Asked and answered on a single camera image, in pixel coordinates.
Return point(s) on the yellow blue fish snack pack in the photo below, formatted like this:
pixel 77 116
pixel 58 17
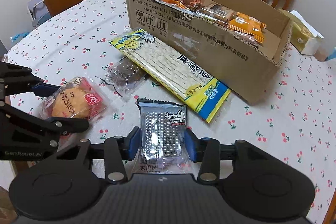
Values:
pixel 193 85

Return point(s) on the brown biscuit packet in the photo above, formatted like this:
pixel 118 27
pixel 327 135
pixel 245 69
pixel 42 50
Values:
pixel 218 13

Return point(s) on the gold tissue box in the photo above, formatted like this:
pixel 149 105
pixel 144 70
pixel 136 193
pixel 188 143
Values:
pixel 304 37

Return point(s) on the small orange snack packet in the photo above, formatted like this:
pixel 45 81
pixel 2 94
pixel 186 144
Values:
pixel 248 25

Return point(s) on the cardboard box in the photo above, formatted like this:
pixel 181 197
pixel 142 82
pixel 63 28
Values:
pixel 245 69

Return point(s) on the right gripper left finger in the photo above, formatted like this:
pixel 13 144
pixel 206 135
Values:
pixel 118 149

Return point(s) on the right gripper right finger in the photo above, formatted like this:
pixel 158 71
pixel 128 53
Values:
pixel 207 152

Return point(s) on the silver black snack packet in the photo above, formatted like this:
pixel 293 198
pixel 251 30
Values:
pixel 162 148

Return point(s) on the brown orange snack bag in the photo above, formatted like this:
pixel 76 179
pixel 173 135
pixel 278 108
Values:
pixel 191 5

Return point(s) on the blue small box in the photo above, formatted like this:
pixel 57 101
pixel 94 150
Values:
pixel 332 55

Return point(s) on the cherry print tablecloth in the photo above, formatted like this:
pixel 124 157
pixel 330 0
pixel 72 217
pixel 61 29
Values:
pixel 295 122

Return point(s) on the round cake red packet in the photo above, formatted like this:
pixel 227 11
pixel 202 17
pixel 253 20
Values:
pixel 78 98

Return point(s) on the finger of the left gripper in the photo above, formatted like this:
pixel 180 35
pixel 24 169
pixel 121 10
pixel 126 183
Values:
pixel 17 79
pixel 27 138

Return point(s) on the dark dried fruit packet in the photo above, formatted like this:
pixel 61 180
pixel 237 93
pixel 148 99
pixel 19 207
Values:
pixel 124 78

